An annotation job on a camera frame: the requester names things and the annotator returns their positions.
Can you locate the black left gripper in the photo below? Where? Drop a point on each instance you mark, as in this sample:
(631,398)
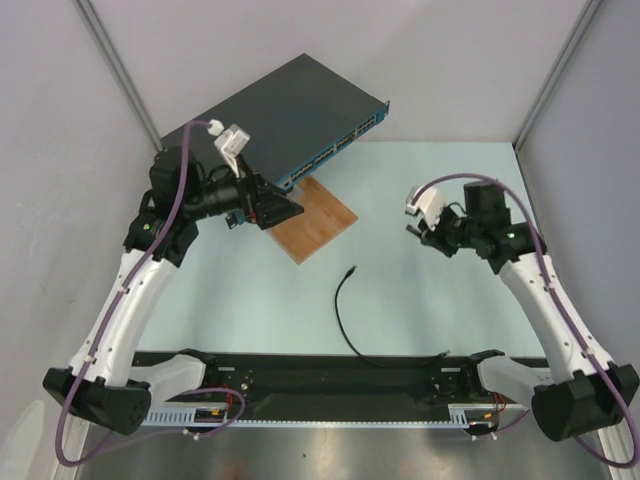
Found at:
(254,191)

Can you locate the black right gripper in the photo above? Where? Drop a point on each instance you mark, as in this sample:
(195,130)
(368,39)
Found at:
(435,235)

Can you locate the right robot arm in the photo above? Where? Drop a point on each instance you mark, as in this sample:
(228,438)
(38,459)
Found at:
(584,389)

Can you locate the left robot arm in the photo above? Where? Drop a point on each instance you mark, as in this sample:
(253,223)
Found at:
(100,384)

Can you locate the wooden base board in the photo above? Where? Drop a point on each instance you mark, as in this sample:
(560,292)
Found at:
(324,218)

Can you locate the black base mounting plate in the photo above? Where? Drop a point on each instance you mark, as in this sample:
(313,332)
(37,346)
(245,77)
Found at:
(345,388)

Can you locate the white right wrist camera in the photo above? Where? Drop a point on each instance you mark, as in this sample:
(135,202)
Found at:
(427,204)

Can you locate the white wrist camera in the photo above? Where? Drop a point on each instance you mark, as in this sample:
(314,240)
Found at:
(229,142)
(427,204)

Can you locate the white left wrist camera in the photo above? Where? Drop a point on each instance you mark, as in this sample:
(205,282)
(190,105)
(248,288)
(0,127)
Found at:
(229,142)

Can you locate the dark grey network switch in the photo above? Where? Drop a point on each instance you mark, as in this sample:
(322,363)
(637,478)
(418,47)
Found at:
(298,117)

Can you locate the aluminium frame post left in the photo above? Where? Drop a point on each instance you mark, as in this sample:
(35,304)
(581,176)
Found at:
(113,60)

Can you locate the aluminium frame post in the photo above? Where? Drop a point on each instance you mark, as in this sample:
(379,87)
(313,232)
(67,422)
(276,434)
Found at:
(569,49)
(113,60)

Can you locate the aluminium frame post right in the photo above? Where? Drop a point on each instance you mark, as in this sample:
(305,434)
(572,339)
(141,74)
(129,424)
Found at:
(569,49)

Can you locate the aluminium front rail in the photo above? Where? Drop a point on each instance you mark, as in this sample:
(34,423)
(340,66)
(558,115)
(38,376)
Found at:
(616,443)

